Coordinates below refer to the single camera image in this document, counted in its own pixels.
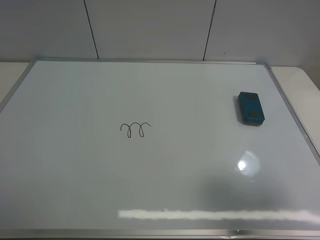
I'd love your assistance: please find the white whiteboard with aluminium frame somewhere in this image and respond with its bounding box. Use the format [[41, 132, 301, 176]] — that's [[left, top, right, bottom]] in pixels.
[[0, 58, 320, 240]]

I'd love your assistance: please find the blue board eraser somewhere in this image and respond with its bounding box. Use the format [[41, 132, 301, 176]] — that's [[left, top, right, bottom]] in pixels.
[[238, 92, 265, 126]]

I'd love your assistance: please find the black marker scribble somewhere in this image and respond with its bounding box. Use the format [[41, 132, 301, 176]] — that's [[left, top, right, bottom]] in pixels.
[[120, 121, 152, 139]]

